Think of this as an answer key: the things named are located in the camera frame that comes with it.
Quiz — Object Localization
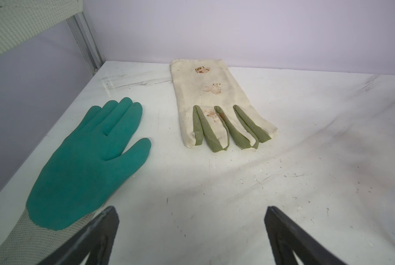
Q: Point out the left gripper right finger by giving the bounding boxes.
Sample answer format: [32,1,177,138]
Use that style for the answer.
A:
[264,206,345,265]

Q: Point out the beige glove green fingertips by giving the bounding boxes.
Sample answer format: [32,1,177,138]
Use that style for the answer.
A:
[170,59,278,152]

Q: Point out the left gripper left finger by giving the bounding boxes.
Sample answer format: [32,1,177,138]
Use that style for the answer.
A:
[40,206,119,265]

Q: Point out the lower white mesh shelf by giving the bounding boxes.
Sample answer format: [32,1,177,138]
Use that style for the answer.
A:
[0,0,83,55]

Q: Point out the green rubber glove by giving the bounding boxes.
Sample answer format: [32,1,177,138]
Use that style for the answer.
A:
[0,98,151,265]

